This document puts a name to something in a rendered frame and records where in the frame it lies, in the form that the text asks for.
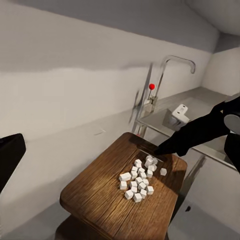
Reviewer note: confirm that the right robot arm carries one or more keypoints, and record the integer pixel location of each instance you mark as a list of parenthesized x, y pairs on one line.
[(223, 119)]

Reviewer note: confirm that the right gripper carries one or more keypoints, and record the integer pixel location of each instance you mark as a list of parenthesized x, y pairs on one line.
[(187, 137)]

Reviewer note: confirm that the drop in sink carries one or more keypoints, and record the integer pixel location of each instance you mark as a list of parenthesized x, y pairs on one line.
[(158, 120)]

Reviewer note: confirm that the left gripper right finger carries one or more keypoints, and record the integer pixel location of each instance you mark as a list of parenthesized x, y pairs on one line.
[(232, 149)]

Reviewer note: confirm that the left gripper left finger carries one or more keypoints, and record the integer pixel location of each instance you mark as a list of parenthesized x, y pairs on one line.
[(12, 150)]

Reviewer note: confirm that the cutting board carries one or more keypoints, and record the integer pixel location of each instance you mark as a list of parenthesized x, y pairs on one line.
[(95, 197)]

